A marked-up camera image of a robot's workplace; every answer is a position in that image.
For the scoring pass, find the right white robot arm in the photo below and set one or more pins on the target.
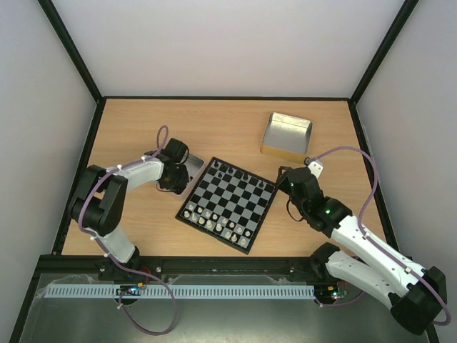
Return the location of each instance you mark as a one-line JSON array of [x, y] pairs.
[[413, 294]]

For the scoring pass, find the silver tin with pieces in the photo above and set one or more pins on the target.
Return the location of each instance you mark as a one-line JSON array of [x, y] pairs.
[[195, 167]]

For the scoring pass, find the black silver chess board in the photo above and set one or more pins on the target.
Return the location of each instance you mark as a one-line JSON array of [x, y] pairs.
[[240, 201]]

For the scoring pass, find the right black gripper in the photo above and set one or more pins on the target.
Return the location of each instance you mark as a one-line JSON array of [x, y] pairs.
[[285, 175]]

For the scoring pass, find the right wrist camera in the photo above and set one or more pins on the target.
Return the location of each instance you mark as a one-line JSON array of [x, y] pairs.
[[314, 165]]

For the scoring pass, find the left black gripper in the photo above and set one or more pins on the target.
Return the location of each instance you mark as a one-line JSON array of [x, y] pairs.
[[183, 181]]

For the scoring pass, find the empty gold silver tin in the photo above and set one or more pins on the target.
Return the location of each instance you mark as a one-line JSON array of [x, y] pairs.
[[287, 137]]

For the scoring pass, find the light blue cable duct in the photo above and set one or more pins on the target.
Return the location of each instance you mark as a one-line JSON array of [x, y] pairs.
[[106, 291]]

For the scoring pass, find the black frame rail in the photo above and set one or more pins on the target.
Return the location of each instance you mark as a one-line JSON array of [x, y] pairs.
[[295, 269]]

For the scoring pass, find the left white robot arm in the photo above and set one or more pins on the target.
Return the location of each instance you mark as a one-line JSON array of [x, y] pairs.
[[98, 202]]

